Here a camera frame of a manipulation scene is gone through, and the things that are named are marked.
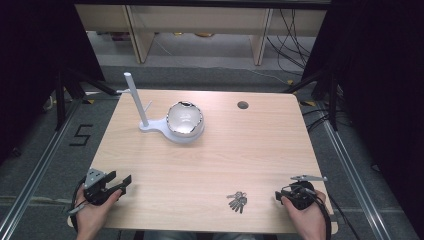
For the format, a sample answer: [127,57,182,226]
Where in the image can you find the black curtain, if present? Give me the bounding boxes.
[301,0,424,231]
[0,0,105,164]

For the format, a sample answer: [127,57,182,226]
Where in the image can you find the black metal stand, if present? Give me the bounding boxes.
[54,64,120,132]
[282,68,340,133]

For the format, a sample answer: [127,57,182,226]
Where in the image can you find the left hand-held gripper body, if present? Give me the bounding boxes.
[83,168,118,206]

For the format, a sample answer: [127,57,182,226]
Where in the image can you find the aluminium floor rail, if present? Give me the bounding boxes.
[0,99,83,240]
[320,118,392,240]

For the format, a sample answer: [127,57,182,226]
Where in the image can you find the bunch of metal keys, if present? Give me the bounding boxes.
[226,191,249,215]

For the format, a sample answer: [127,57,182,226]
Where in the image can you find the person's left hand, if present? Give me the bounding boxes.
[74,189,123,240]

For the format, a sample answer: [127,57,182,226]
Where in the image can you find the shiny silver bowl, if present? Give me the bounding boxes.
[166,101,205,139]

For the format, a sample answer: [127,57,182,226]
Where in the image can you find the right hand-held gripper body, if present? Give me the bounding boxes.
[280,174,328,211]

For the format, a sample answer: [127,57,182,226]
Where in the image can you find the white stand with post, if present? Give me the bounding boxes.
[123,71,205,145]

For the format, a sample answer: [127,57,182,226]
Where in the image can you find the light wooden desk frame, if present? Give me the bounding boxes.
[74,3,328,66]

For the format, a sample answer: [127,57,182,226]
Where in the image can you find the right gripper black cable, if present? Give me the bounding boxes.
[312,189,362,240]

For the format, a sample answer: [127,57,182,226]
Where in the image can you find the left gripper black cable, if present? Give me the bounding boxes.
[68,175,88,234]

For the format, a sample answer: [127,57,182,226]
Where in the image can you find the black cables on floor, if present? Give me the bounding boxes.
[265,8,317,77]

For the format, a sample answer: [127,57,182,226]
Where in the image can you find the person's right hand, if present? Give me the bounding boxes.
[281,189,328,240]

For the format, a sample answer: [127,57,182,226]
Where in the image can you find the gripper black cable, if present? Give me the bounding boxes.
[68,175,88,234]
[312,189,362,240]

